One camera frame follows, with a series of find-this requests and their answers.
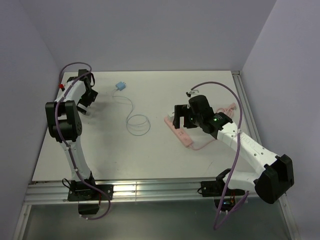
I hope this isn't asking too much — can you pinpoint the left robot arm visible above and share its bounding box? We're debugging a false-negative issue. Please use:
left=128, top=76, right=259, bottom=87
left=45, top=69, right=98, bottom=200

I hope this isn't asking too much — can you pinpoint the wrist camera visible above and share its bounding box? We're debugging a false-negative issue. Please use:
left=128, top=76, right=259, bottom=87
left=58, top=80, right=73, bottom=92
left=186, top=89, right=200, bottom=98

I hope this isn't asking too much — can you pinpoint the aluminium frame rail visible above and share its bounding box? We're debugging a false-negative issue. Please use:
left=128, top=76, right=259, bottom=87
left=14, top=71, right=300, bottom=240

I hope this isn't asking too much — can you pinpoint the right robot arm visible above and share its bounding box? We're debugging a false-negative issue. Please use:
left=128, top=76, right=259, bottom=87
left=172, top=95, right=294, bottom=204

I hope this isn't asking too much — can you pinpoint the thin blue charging cable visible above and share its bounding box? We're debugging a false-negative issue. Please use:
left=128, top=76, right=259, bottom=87
left=111, top=87, right=152, bottom=137

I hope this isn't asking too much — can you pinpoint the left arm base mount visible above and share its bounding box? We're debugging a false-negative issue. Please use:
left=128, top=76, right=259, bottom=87
left=61, top=178, right=114, bottom=220

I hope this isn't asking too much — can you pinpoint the blue charger plug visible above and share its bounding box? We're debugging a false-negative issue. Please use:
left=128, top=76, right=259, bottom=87
left=115, top=81, right=126, bottom=91

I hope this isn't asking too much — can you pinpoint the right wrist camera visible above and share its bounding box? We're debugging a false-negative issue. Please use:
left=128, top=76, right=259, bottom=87
left=186, top=89, right=200, bottom=98

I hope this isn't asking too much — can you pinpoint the pink power strip cord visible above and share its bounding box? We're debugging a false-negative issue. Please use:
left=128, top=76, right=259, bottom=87
left=189, top=102, right=237, bottom=152

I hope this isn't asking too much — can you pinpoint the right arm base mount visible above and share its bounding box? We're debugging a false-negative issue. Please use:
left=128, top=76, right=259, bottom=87
left=197, top=180, right=245, bottom=212

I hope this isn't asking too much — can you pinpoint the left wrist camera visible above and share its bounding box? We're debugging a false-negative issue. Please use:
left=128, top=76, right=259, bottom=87
left=58, top=80, right=73, bottom=92

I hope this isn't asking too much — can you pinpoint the pink power strip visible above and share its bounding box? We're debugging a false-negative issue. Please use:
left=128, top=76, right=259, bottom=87
left=164, top=117, right=193, bottom=148

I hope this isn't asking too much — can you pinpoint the white charger plug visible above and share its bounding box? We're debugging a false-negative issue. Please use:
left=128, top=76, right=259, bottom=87
left=167, top=112, right=175, bottom=122

